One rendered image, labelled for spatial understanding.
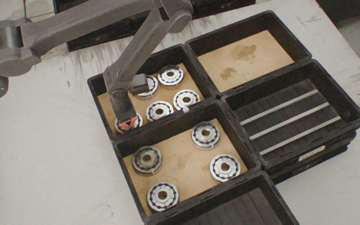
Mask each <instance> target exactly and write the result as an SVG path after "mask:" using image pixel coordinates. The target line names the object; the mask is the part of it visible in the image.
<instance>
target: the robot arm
mask: <svg viewBox="0 0 360 225"><path fill-rule="evenodd" d="M151 9H152V10H151ZM146 10H151V12H150V14H149V16H148V17H147V18H146V20H145V21H144V23H143V24H142V26H141V27H140V28H139V29H138V32H137V33H136V34H135V36H134V37H133V38H132V40H131V42H129V44H128V45H127V47H126V48H125V50H124V52H123V53H122V54H121V55H120V56H119V58H118V59H117V60H116V61H115V62H113V63H112V64H111V65H110V66H107V67H106V69H105V71H104V72H103V76H104V80H105V84H106V89H107V92H108V94H109V96H110V102H111V107H112V109H113V110H114V113H115V116H116V118H117V121H118V124H119V125H122V126H125V127H127V128H132V127H133V125H134V123H135V121H136V120H137V118H138V116H137V113H136V111H135V108H134V106H133V102H132V100H131V99H130V98H129V96H128V91H129V93H130V94H131V93H132V95H133V96H137V95H138V94H142V93H146V92H150V89H149V84H148V82H147V78H146V74H138V75H135V74H136V72H137V71H138V69H139V68H140V67H141V66H142V65H143V63H144V62H145V61H146V60H147V58H148V57H149V56H150V55H151V54H152V53H153V51H154V49H155V48H156V47H157V46H158V45H159V44H160V43H161V41H162V40H163V39H164V37H165V36H166V35H167V34H168V33H172V34H176V33H181V32H182V30H183V29H184V28H185V27H186V26H187V25H188V24H189V23H190V21H191V20H192V16H191V15H192V14H193V8H192V5H191V2H190V0H89V1H88V2H86V3H83V4H80V5H78V6H75V7H73V8H70V9H68V10H67V11H64V12H61V13H58V14H57V15H54V16H51V17H48V18H46V19H44V20H41V21H36V22H33V21H32V20H30V19H29V18H28V17H25V16H23V17H20V18H19V19H17V20H1V21H0V76H2V77H19V76H21V75H24V74H26V73H28V72H29V71H30V70H31V69H32V66H34V65H36V64H39V63H41V62H42V61H41V56H42V55H45V54H46V53H47V52H49V51H50V50H52V49H54V48H55V47H57V46H59V45H61V44H64V43H66V42H68V41H71V40H74V39H75V38H77V37H80V36H82V35H85V34H88V33H90V32H93V31H96V30H97V29H99V28H103V27H104V26H107V25H110V24H113V23H115V22H118V21H119V20H122V19H124V18H126V17H129V16H132V15H135V14H138V13H141V12H142V11H146ZM128 121H131V122H130V125H128V124H126V123H127V122H128Z"/></svg>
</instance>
